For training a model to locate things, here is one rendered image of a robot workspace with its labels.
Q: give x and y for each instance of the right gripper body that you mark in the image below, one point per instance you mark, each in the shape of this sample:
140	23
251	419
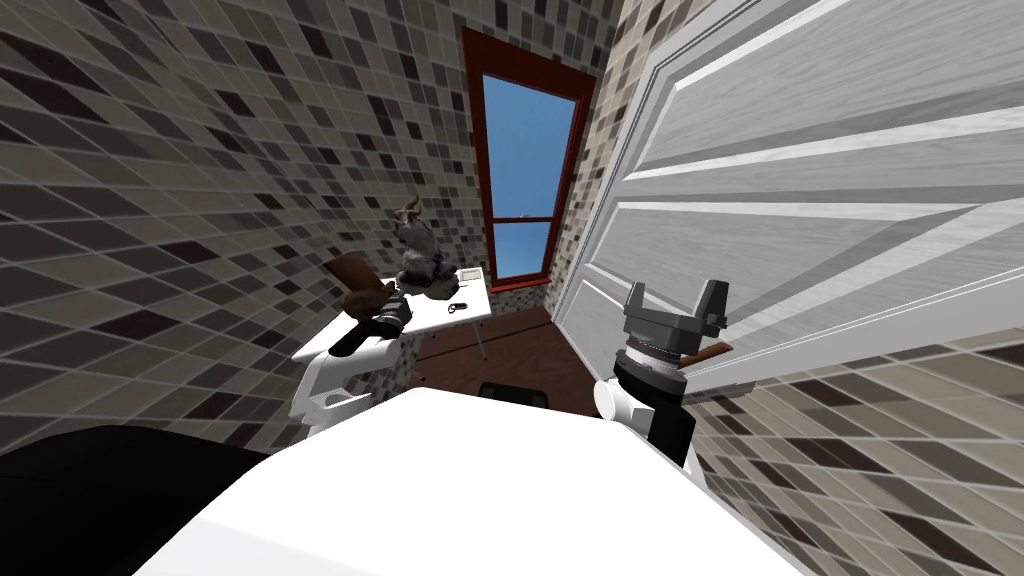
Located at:
664	330

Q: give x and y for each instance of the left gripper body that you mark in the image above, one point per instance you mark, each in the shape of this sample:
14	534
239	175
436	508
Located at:
394	316

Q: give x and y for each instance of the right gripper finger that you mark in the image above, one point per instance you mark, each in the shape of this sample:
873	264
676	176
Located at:
635	298
711	304

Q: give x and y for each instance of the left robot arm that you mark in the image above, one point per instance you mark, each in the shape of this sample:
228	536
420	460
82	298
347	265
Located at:
96	504

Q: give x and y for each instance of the white table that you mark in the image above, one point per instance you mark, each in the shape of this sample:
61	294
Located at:
448	316

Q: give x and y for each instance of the white panelled door leaf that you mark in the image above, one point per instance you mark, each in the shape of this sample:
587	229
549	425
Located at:
816	184

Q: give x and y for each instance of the red framed window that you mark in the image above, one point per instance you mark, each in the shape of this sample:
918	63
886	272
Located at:
524	160

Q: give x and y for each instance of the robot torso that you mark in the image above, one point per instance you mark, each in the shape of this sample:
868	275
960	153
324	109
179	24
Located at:
472	496

